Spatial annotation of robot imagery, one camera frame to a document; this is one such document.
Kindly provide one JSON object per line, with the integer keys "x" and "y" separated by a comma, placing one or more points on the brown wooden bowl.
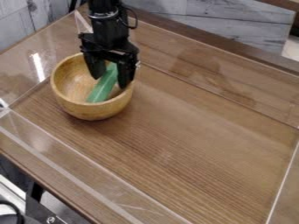
{"x": 72, "y": 86}

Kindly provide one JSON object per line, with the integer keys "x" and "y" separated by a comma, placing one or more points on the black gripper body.
{"x": 108, "y": 43}

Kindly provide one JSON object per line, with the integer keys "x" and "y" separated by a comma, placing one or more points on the clear acrylic corner bracket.
{"x": 84, "y": 25}

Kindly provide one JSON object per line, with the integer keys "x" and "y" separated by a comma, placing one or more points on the black metal table leg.
{"x": 35, "y": 209}

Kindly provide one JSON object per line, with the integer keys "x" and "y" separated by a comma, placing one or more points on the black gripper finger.
{"x": 97, "y": 65}
{"x": 126, "y": 72}

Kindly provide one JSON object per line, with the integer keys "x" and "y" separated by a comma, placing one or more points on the clear acrylic tray wall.
{"x": 81, "y": 182}

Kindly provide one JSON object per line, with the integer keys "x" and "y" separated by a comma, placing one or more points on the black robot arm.
{"x": 106, "y": 6}

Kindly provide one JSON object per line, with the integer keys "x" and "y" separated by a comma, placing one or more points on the green rectangular block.
{"x": 101, "y": 91}

